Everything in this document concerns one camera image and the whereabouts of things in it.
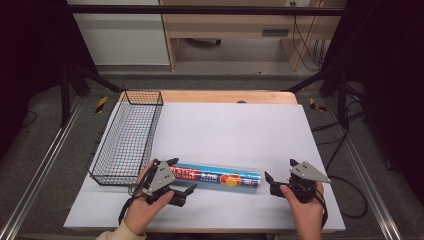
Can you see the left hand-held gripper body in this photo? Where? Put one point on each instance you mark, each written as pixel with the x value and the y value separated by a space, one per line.
pixel 159 178

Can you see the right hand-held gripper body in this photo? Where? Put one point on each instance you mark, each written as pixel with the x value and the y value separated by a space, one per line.
pixel 308 176

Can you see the blue red plastic wrap box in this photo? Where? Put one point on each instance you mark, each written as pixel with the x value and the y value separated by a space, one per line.
pixel 216 176

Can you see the person's left hand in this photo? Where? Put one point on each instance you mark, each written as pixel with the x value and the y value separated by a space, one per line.
pixel 143 210

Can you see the person's right hand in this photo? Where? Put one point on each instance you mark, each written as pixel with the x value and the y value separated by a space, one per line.
pixel 305 213

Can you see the white table mat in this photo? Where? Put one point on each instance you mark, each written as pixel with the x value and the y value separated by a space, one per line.
pixel 233 140

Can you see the black yellow floor tape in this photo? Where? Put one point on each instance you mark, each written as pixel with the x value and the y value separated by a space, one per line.
pixel 101 104
pixel 313 104

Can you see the black metal stand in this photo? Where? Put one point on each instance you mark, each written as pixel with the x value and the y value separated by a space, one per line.
pixel 343 100
pixel 65 100

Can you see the black chair base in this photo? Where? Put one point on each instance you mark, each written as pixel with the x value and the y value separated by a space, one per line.
pixel 203 42

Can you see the white cabinet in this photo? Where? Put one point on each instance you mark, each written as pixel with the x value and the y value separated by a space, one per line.
pixel 123 40

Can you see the black curtain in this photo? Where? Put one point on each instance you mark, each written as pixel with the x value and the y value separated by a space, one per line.
pixel 390 66
pixel 33 50

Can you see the light wooden desk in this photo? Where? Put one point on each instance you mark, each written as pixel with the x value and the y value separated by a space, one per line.
pixel 233 25

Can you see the aluminium floor rail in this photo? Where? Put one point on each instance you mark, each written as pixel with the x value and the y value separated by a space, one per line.
pixel 366 186
pixel 40 166

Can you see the black horizontal frame bar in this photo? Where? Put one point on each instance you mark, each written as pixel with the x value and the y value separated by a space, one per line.
pixel 200 10

